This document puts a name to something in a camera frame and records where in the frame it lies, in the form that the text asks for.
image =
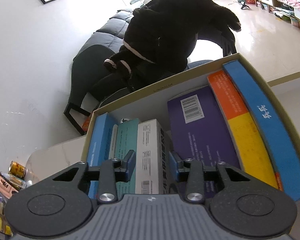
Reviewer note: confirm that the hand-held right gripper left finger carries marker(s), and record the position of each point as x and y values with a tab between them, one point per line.
130	165

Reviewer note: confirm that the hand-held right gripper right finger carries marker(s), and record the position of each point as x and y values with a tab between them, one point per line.
174	166

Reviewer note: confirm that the teal medicine box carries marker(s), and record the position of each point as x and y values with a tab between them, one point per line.
126	137

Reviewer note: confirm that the white blue-striped medicine box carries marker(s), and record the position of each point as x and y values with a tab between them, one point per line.
113	140

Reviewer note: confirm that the white grey-print medicine box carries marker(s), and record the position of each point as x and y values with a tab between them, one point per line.
152	145

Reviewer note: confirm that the purple medicine box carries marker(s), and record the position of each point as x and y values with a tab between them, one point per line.
202	135

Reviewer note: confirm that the orange yellow medicine box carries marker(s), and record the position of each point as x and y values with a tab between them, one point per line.
247	140

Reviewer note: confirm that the tan cardboard box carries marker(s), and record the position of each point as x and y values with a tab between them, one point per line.
165	82

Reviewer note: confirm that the long blue medicine box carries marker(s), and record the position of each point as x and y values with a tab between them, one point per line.
272	125

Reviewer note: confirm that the black dining chair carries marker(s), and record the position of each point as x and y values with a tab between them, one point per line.
90	67

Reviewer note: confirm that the gold drink can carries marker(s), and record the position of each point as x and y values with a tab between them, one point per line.
18	169

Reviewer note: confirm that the smartphone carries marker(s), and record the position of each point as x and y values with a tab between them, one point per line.
2	183

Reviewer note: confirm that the black fleece jacket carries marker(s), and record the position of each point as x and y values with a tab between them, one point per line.
170	30

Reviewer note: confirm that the grey sofa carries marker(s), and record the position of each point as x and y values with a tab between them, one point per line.
110	30

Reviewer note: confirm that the black tripod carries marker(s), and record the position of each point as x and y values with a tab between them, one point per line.
244	5

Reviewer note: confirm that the white TV cabinet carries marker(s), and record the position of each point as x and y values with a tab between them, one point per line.
277	2

